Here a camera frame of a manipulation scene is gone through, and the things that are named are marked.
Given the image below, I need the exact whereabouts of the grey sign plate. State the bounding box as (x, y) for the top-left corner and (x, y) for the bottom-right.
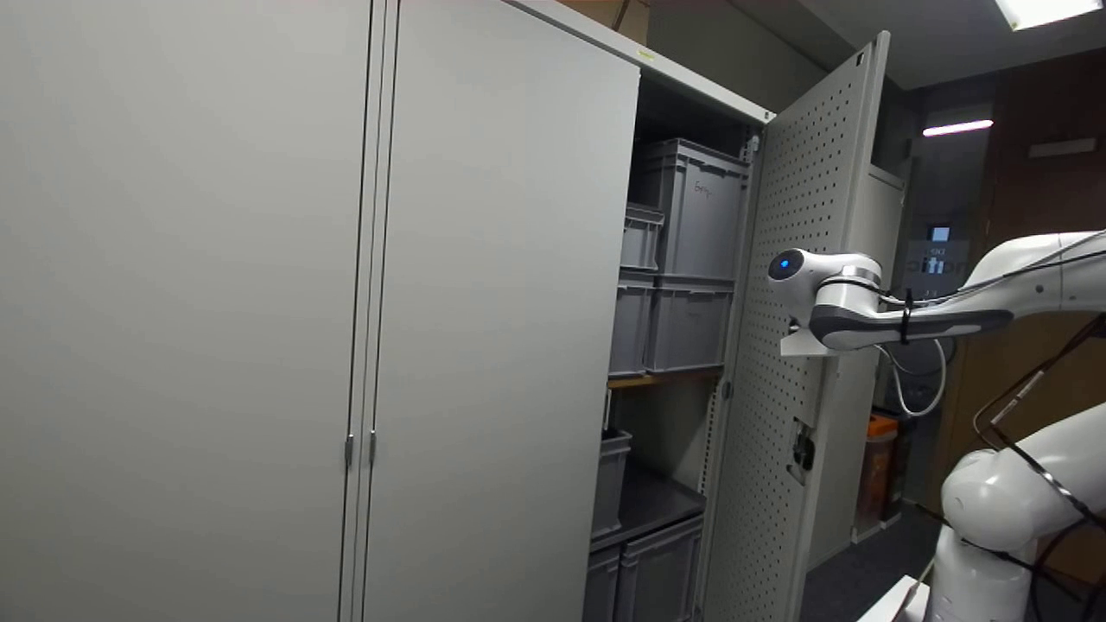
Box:
(1023, 136), (1100, 163)

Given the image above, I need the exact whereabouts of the orange bin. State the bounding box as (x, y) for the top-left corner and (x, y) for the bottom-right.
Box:
(860, 413), (904, 530)

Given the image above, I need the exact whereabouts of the thin black cable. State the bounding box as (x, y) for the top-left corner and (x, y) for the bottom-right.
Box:
(873, 234), (1106, 350)

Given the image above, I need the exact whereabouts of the small grey storage crate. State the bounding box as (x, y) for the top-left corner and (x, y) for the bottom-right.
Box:
(618, 203), (666, 276)

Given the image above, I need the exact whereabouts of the thick black cable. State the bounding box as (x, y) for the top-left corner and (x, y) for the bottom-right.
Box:
(970, 314), (1106, 622)

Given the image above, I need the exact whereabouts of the pegboard-backed grey locker door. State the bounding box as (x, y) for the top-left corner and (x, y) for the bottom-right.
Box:
(699, 29), (894, 622)

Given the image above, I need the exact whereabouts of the large grey storage crate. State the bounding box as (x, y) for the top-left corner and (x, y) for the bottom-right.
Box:
(628, 136), (752, 284)

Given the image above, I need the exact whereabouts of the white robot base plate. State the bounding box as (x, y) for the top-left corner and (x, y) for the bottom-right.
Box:
(856, 572), (934, 622)

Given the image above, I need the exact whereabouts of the black locker door lock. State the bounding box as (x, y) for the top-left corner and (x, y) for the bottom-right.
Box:
(789, 415), (824, 480)

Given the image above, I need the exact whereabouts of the white cable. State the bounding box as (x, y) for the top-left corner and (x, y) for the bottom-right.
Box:
(879, 340), (951, 421)

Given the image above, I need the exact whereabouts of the small wall display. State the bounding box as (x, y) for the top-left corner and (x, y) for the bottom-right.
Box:
(921, 223), (960, 284)

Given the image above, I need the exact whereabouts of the rectangular ceiling light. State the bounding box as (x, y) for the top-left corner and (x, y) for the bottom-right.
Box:
(991, 0), (1106, 36)
(915, 115), (997, 143)

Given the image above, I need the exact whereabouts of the brown wooden panel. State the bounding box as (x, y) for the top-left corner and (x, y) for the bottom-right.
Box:
(921, 45), (1106, 581)

